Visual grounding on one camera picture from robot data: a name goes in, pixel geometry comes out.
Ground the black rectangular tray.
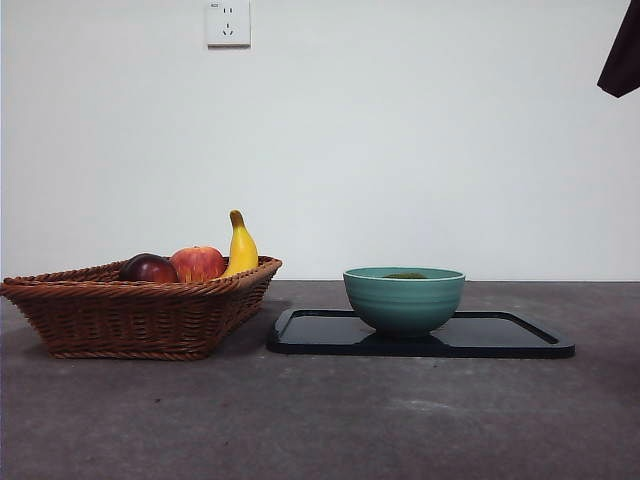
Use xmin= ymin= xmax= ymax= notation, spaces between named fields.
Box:
xmin=266 ymin=307 xmax=577 ymax=359

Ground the dark purple plum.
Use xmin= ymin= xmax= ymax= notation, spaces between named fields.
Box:
xmin=118 ymin=252 xmax=180 ymax=283

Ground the red apple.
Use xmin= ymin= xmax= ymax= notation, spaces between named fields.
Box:
xmin=169 ymin=244 xmax=227 ymax=283

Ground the teal ribbed bowl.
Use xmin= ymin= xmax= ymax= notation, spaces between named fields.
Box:
xmin=342 ymin=266 xmax=468 ymax=339

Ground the yellow banana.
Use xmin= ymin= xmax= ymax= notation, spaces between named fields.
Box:
xmin=219 ymin=209 xmax=260 ymax=279

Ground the white wall socket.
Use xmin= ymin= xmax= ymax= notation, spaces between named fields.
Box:
xmin=206 ymin=0 xmax=252 ymax=49

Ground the brown wicker basket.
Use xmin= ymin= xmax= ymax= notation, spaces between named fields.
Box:
xmin=0 ymin=255 xmax=284 ymax=361

